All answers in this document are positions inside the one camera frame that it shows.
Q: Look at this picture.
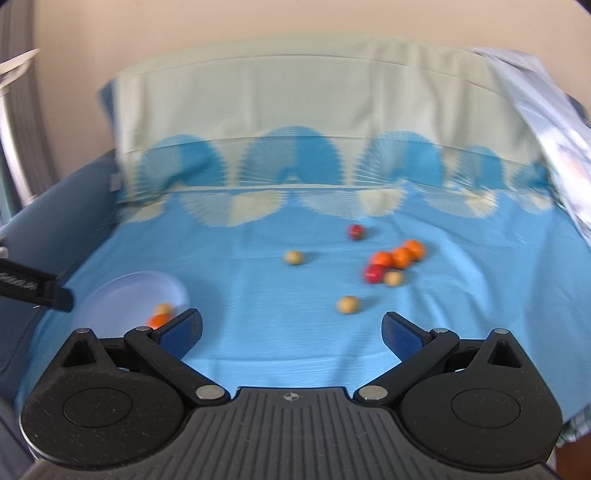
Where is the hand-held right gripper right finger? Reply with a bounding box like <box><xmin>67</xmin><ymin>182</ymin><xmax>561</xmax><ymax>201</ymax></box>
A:
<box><xmin>353</xmin><ymin>311</ymin><xmax>532</xmax><ymax>407</ymax></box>

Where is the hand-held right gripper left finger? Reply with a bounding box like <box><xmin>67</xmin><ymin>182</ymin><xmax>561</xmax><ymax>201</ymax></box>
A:
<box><xmin>60</xmin><ymin>308</ymin><xmax>229</xmax><ymax>407</ymax></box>

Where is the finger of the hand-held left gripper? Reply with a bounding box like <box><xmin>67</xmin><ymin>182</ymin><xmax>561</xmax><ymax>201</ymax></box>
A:
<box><xmin>47</xmin><ymin>284</ymin><xmax>75</xmax><ymax>313</ymax></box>

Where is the pale blue plate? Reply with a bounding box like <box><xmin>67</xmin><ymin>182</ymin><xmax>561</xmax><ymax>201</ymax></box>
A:
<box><xmin>73</xmin><ymin>271</ymin><xmax>191</xmax><ymax>340</ymax></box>

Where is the light blue printed cloth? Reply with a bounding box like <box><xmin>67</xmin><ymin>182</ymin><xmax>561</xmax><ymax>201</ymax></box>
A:
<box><xmin>475</xmin><ymin>46</ymin><xmax>591</xmax><ymax>241</ymax></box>

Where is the grey curtain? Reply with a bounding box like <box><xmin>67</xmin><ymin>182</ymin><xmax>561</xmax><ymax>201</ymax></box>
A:
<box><xmin>0</xmin><ymin>0</ymin><xmax>56</xmax><ymax>204</ymax></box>

